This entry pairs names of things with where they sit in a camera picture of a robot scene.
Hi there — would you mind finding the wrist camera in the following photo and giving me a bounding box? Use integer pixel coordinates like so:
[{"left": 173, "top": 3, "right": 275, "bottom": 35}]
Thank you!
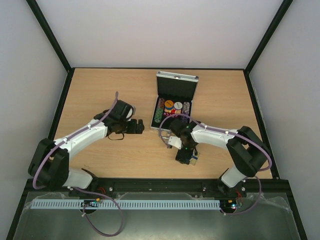
[
  {"left": 126, "top": 106, "right": 136, "bottom": 121},
  {"left": 167, "top": 136, "right": 182, "bottom": 150}
]

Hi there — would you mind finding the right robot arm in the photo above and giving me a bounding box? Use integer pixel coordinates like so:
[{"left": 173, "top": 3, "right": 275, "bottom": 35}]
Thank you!
[{"left": 168, "top": 119, "right": 272, "bottom": 196}]

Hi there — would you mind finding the brown chip stack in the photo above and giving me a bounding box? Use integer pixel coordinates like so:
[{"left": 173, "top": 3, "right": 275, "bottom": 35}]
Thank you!
[{"left": 157, "top": 98, "right": 165, "bottom": 109}]

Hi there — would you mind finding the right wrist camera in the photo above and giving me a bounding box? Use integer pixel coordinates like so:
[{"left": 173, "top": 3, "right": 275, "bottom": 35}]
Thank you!
[{"left": 167, "top": 136, "right": 182, "bottom": 150}]

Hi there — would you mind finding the green chip stack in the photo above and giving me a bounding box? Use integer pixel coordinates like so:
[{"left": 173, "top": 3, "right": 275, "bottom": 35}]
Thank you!
[{"left": 153, "top": 107, "right": 164, "bottom": 123}]

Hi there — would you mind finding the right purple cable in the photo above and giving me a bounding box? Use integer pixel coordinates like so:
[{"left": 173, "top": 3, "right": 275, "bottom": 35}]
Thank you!
[{"left": 158, "top": 113, "right": 273, "bottom": 216}]

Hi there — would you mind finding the aluminium poker case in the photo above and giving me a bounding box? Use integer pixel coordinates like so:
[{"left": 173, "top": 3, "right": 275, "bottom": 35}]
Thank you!
[{"left": 150, "top": 70, "right": 199, "bottom": 132}]

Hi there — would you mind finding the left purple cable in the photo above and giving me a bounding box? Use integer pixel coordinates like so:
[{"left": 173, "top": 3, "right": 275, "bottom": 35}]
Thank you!
[{"left": 32, "top": 91, "right": 126, "bottom": 237}]

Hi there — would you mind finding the purple cable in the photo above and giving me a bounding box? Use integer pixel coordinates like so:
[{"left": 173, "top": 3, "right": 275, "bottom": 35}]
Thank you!
[
  {"left": 158, "top": 113, "right": 273, "bottom": 216},
  {"left": 32, "top": 91, "right": 126, "bottom": 237}
]

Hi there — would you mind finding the black frame rail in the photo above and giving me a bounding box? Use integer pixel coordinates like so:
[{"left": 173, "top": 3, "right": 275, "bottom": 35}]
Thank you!
[{"left": 24, "top": 177, "right": 291, "bottom": 198}]

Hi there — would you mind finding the grey slotted cable duct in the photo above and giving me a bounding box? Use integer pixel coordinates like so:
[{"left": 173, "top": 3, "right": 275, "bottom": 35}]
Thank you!
[{"left": 30, "top": 199, "right": 221, "bottom": 210}]

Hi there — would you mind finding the purple chip stack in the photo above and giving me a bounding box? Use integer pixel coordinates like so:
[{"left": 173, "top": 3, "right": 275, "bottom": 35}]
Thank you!
[{"left": 181, "top": 101, "right": 191, "bottom": 117}]

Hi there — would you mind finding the orange dealer button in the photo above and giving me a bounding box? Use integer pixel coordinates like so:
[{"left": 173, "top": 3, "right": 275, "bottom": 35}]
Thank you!
[{"left": 164, "top": 100, "right": 175, "bottom": 110}]

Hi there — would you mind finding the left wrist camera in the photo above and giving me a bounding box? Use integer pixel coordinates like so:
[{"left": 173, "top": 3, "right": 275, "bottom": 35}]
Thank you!
[{"left": 126, "top": 106, "right": 136, "bottom": 121}]

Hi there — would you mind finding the red playing card box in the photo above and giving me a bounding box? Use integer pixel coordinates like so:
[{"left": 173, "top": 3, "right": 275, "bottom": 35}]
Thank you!
[{"left": 164, "top": 108, "right": 182, "bottom": 115}]

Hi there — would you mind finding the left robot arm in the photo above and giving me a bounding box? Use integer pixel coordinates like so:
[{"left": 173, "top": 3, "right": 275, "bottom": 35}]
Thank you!
[{"left": 28, "top": 100, "right": 145, "bottom": 191}]

